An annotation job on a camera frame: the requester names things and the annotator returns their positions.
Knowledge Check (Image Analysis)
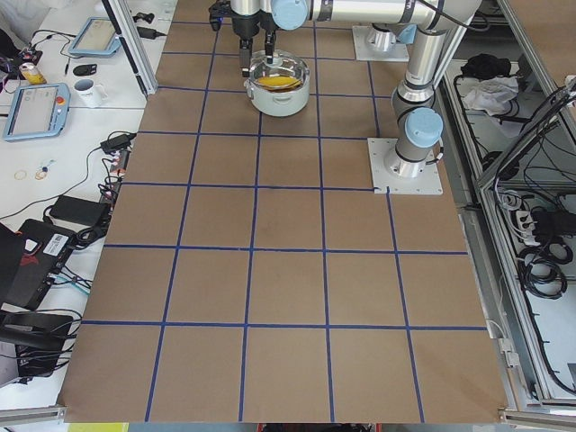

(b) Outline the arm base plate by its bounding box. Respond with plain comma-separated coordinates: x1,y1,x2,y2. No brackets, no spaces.
367,138,443,195
352,25,410,62

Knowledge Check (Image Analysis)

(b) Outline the blue teach pendant far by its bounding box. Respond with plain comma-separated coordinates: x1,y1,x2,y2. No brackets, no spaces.
68,17,121,58

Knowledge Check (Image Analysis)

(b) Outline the black laptop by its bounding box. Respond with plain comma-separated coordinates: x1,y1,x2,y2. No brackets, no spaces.
1,219,75,311

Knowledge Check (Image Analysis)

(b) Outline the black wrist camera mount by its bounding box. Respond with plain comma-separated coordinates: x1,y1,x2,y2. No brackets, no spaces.
208,0,233,32

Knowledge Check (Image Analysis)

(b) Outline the white mug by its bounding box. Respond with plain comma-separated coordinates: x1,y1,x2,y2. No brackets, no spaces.
74,78,108,108

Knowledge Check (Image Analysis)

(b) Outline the pale green electric pot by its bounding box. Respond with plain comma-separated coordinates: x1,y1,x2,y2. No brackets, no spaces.
244,73,311,117

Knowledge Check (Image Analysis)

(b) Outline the yellow corn cob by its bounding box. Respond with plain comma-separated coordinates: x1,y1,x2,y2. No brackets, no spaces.
256,76,302,92

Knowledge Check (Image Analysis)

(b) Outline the blue teach pendant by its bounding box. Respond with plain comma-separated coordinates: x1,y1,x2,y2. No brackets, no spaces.
3,83,70,141
68,17,121,58

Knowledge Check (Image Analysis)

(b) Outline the black power adapter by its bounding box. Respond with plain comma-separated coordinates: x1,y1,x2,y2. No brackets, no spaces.
100,133,137,154

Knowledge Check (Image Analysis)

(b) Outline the glass pot lid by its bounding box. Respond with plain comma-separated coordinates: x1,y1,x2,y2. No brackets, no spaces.
248,50,310,91

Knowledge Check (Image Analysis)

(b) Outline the blue teach pendant near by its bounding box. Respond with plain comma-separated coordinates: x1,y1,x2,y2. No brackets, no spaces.
3,83,70,141

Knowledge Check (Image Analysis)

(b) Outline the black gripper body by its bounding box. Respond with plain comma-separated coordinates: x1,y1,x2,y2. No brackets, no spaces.
231,0,260,41

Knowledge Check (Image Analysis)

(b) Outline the aluminium frame post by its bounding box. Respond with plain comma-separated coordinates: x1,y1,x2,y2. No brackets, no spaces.
102,0,158,97

